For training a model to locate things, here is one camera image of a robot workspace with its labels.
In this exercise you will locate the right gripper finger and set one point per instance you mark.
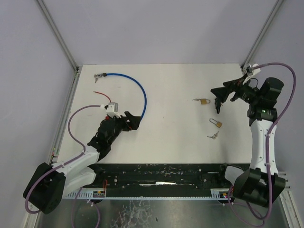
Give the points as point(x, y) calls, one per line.
point(233, 83)
point(222, 93)

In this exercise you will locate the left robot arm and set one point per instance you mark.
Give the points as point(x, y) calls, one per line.
point(50, 183)

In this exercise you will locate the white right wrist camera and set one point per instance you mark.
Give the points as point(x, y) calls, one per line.
point(249, 72)

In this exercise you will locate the red cable padlock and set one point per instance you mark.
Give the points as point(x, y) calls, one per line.
point(103, 95)

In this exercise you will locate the black padlock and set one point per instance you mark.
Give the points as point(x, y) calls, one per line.
point(217, 104)

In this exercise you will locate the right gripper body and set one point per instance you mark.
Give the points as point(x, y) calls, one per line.
point(231, 90)

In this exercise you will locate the silver keys of long padlock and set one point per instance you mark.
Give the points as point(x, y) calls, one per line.
point(213, 136)

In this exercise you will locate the blue cable lock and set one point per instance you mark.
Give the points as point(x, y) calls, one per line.
point(101, 75)

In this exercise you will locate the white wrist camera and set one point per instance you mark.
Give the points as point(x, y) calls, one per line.
point(249, 72)
point(111, 109)

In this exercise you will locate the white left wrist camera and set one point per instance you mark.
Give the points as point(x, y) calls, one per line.
point(111, 109)

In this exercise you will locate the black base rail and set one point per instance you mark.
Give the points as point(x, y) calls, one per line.
point(119, 175)

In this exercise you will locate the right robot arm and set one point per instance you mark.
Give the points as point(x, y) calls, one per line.
point(260, 183)

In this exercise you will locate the long shackle brass padlock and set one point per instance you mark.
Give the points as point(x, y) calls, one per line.
point(218, 124)

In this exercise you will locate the left aluminium frame post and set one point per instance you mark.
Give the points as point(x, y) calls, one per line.
point(54, 29)

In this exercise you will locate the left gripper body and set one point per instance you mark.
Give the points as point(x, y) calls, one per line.
point(127, 122)

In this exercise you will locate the keys of blue cable lock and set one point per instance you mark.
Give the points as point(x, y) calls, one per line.
point(96, 78)

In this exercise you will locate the small brass padlock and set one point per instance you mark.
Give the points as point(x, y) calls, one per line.
point(205, 101)

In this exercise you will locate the right aluminium frame post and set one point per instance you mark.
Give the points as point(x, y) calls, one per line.
point(261, 35)

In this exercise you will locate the aluminium frame post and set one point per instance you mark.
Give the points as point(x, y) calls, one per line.
point(54, 29)
point(261, 35)

